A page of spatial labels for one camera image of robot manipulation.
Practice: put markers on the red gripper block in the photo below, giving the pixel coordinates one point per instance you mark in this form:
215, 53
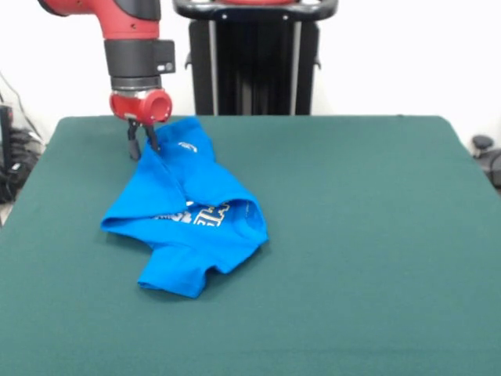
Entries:
133, 105

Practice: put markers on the blue printed shirt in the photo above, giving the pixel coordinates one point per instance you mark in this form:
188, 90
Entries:
176, 250

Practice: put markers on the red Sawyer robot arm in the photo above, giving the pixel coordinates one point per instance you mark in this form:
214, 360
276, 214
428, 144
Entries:
129, 58

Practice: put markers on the black upright stand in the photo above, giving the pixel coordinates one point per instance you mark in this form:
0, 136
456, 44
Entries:
6, 133

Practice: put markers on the dark green table cloth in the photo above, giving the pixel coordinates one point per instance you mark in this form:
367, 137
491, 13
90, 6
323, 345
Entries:
372, 235

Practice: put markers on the grey chair base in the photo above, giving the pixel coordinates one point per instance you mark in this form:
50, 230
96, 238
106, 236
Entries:
482, 142

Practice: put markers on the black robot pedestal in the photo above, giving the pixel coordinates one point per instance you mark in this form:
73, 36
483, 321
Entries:
254, 70

